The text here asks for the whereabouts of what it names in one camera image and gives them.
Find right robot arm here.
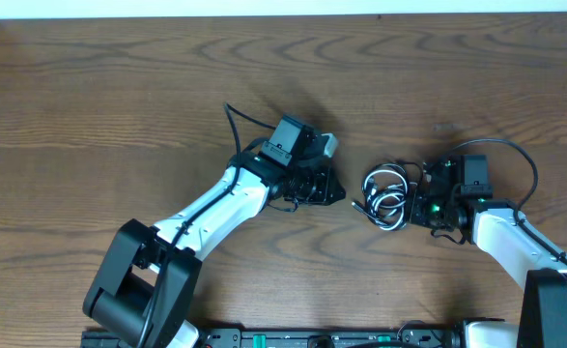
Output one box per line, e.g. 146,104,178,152
407,155,567,348

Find thick black cable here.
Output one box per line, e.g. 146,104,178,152
351,161,427,229

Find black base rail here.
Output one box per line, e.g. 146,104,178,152
80,318,567,348

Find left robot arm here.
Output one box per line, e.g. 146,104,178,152
82,151,345,347

